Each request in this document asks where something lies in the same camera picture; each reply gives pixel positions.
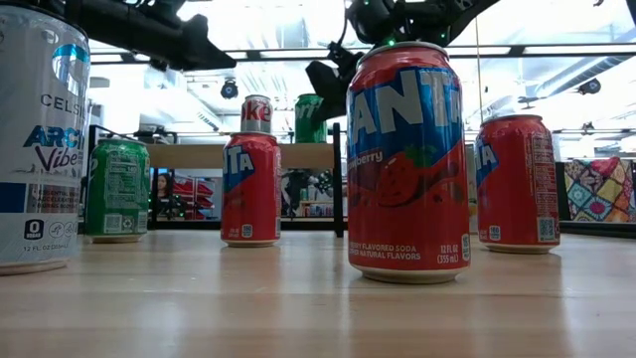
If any green Sprite can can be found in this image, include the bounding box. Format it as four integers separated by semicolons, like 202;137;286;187
294;92;329;145
83;137;152;245

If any wooden shelf black metal frame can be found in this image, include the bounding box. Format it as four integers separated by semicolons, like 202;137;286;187
86;121;347;239

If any silver Diet Coke can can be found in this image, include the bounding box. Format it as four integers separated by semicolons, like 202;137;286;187
239;93;274;134

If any colourful patchwork quilt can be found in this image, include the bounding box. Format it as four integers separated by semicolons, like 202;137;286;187
563;157;636;224

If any shelf with bottles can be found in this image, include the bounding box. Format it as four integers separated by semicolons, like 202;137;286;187
297;184;335;219

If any person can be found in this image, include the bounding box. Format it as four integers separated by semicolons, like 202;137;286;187
155;172;176;220

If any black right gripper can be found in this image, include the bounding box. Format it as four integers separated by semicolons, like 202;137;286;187
305;0;451;123

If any grey ceiling duct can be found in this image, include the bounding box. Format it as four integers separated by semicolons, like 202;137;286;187
534;53;636;98

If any red Fanta strawberry can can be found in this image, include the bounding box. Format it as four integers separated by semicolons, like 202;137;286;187
220;131;283;249
474;113;561;256
346;41;472;285

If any white Celsius Arctic Vibe can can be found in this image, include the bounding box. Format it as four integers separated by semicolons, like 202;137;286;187
0;2;92;276

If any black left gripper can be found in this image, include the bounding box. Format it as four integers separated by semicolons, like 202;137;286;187
123;9;238;73

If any black aluminium table frame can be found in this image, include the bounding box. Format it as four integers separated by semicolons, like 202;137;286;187
79;218;636;240

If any black overhead crossbar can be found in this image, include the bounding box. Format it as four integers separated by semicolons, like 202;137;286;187
88;43;636;64

